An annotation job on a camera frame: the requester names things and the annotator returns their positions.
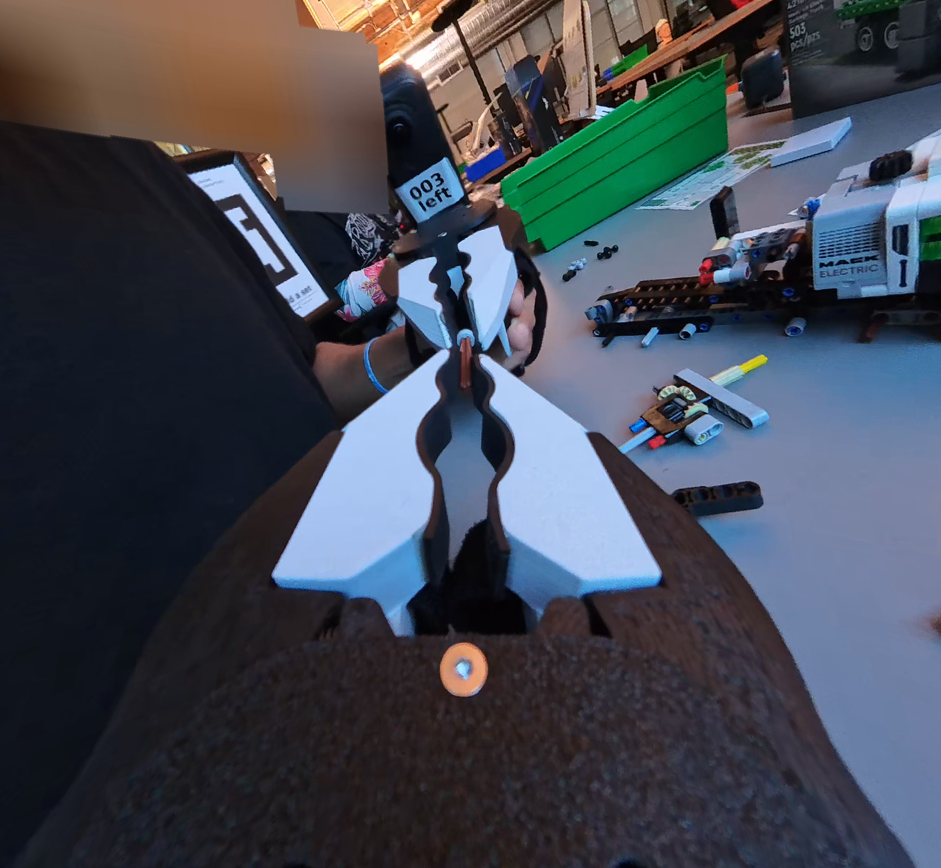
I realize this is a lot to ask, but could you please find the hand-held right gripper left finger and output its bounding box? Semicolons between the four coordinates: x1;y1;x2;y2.
272;352;453;637

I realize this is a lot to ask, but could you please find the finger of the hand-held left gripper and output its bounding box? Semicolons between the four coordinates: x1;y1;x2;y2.
459;227;520;359
396;256;454;353

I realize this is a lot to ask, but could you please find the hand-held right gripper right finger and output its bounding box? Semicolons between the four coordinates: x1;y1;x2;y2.
476;355;664;615

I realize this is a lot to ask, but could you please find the person's left forearm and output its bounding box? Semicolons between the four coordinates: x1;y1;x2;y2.
312;327;414;423

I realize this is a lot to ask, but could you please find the black lego beam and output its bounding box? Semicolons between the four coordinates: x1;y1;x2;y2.
671;480;766;518

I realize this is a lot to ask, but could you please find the small lego gear subassembly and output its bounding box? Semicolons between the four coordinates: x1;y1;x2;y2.
619;353;770;454

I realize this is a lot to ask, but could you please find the lego instruction booklet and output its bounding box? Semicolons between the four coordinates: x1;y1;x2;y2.
634;139;789;212

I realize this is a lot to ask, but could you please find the white lego truck model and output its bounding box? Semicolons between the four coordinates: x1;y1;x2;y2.
587;146;941;348

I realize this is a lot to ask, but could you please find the black lego set box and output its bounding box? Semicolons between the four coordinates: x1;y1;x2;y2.
778;0;941;121

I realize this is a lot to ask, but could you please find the person's left hand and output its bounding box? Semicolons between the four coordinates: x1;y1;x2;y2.
503;278;539;371

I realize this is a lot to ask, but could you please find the floral cloth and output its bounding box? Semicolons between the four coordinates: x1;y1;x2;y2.
334;256;403;322

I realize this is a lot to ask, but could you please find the cluster of small black pins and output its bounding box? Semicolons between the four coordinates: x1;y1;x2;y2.
561;238;620;282

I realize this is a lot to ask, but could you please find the black stand with round head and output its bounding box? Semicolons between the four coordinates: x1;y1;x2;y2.
428;0;502;108

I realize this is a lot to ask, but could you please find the framed marker sign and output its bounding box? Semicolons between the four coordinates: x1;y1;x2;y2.
175;149;344;319

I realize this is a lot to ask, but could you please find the green plastic bin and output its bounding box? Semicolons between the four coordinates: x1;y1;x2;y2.
500;54;730;253

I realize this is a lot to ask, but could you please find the dark rounded speaker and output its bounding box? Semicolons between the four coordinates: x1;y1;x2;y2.
739;47;793;109

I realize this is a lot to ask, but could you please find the white flat box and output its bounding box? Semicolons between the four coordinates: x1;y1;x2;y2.
767;117;855;168

